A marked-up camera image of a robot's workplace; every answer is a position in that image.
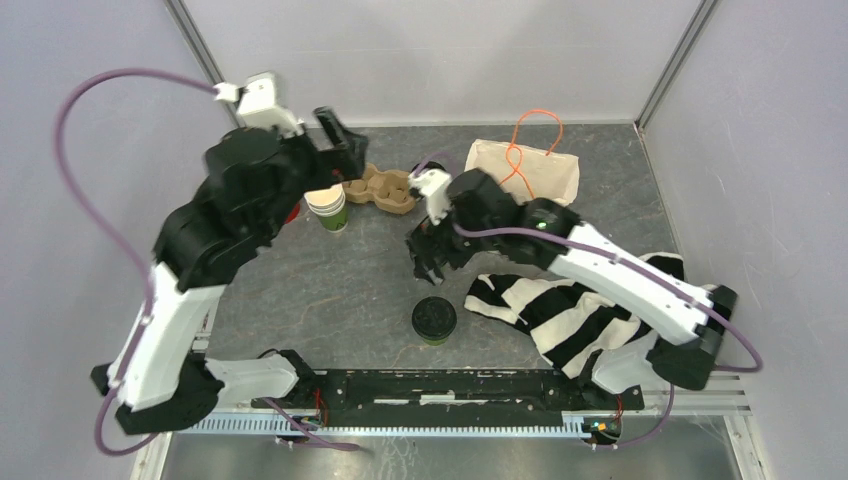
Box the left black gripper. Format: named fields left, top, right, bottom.
left=258, top=105, right=370, bottom=240

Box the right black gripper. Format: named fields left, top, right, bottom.
left=405, top=201, right=500, bottom=285

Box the black coffee lid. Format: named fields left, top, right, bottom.
left=411, top=296, right=457, bottom=334

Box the green paper coffee cup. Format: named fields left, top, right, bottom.
left=418, top=331, right=451, bottom=346

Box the brown paper bag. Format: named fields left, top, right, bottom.
left=464, top=109, right=580, bottom=206

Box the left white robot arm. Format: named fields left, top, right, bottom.
left=91, top=107, right=369, bottom=435

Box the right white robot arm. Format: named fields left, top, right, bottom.
left=406, top=168, right=737, bottom=408

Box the brown cardboard cup carrier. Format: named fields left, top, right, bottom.
left=342, top=163, right=417, bottom=215

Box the stack of paper cups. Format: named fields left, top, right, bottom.
left=304, top=184, right=348, bottom=232

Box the red plastic cup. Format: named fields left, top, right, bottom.
left=285, top=204, right=301, bottom=224

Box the black white striped cloth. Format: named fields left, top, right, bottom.
left=464, top=274, right=652, bottom=379

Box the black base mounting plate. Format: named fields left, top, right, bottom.
left=275, top=369, right=645, bottom=428

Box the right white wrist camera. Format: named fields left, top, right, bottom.
left=408, top=169, right=452, bottom=226

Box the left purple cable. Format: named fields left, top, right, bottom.
left=52, top=68, right=362, bottom=457

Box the aluminium frame rail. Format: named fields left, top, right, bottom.
left=129, top=368, right=763, bottom=480

